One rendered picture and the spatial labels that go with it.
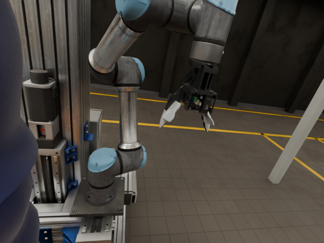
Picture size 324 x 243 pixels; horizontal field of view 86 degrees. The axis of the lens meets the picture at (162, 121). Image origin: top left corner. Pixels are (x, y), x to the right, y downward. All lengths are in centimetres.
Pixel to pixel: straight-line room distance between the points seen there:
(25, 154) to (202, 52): 37
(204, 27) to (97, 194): 75
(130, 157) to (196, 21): 60
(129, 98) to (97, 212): 51
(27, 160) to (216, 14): 40
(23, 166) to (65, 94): 64
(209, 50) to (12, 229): 43
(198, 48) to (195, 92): 10
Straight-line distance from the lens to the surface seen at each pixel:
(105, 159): 78
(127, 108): 78
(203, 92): 43
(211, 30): 43
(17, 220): 27
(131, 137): 81
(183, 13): 48
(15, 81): 20
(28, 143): 25
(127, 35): 50
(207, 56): 43
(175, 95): 47
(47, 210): 106
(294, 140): 320
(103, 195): 87
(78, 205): 92
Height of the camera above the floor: 175
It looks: 24 degrees down
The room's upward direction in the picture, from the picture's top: 11 degrees clockwise
